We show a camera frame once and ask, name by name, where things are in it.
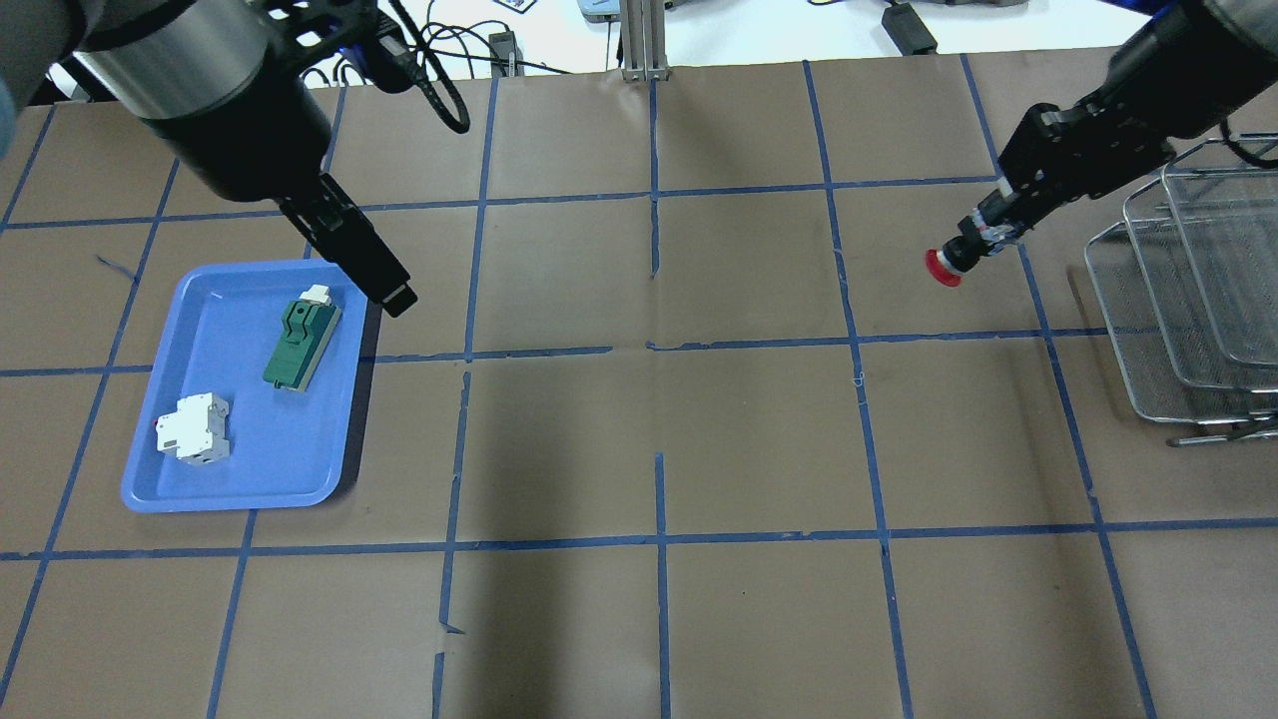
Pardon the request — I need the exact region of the green electrical module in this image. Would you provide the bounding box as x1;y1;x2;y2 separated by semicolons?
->
262;284;343;392

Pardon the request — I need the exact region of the red emergency stop button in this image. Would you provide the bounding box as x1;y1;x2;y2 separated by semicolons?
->
924;209;1022;289

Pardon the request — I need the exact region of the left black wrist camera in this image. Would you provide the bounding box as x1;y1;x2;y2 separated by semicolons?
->
262;0;420;95

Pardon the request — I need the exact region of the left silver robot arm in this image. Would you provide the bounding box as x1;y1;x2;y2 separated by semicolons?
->
3;1;417;315

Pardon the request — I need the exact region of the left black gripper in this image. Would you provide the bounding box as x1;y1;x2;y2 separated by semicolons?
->
141;70;418;318

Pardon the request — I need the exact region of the silver wire mesh shelf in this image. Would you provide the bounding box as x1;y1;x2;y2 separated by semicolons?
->
1082;133;1277;446

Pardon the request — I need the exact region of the aluminium frame post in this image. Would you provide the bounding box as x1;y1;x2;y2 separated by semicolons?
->
619;1;671;82

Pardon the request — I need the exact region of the white terminal block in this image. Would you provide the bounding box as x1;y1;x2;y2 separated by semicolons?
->
155;392;233;467

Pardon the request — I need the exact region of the blue plastic tray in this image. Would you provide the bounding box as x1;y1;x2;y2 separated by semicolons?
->
120;261;368;513

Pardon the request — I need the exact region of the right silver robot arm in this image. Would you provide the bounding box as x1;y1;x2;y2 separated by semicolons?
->
980;1;1275;234

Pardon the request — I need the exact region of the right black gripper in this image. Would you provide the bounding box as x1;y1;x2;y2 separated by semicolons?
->
996;91;1173;232

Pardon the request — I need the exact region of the black power adapter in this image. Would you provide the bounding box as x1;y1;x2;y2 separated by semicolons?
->
881;1;939;56

